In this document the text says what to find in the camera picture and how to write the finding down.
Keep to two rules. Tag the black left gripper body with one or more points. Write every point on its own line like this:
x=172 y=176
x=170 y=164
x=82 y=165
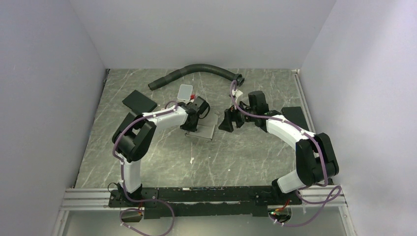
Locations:
x=190 y=127

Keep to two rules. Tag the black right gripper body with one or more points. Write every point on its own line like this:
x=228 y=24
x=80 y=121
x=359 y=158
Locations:
x=240 y=117

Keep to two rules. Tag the white cardboard box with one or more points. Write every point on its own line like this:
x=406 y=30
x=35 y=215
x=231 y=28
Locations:
x=206 y=126

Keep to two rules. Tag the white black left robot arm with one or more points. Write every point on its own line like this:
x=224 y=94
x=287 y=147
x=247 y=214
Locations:
x=134 y=136

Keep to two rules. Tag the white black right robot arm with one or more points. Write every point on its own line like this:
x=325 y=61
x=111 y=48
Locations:
x=315 y=157

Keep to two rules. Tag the black flat rectangular box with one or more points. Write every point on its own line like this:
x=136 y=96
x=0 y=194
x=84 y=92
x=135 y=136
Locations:
x=139 y=103

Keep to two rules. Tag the clear white plastic case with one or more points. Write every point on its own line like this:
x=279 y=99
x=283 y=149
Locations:
x=185 y=92

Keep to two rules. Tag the black mounting base rail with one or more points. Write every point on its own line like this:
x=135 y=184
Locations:
x=159 y=202

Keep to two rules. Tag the aluminium frame rail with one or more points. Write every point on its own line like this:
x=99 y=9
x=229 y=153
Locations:
x=85 y=199

